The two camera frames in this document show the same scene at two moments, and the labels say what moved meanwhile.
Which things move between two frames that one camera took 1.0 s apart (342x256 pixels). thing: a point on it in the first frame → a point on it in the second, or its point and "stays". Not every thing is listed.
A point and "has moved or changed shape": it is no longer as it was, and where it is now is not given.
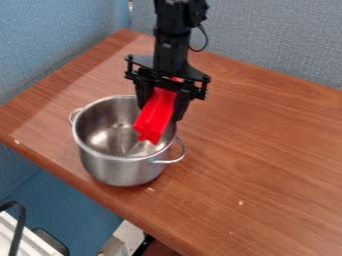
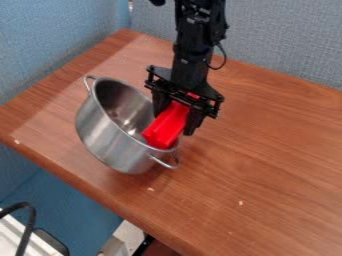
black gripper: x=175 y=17 → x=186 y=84
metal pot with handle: x=116 y=157 has moved or changed shape
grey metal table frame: x=123 y=241 stays
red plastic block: x=155 y=117 has moved or changed shape
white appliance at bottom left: x=32 y=243 stays
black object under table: x=62 y=249 stays
